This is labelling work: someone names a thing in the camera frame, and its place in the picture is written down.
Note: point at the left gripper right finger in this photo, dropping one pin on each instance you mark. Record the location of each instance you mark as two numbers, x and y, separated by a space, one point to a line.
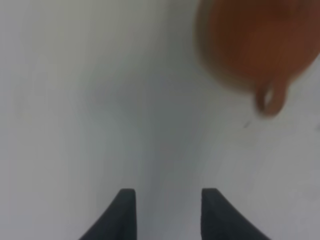
220 220

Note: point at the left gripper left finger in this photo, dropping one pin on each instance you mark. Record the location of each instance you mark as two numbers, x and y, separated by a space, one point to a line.
119 221

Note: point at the brown clay teapot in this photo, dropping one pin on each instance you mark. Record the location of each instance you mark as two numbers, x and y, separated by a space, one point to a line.
261 44

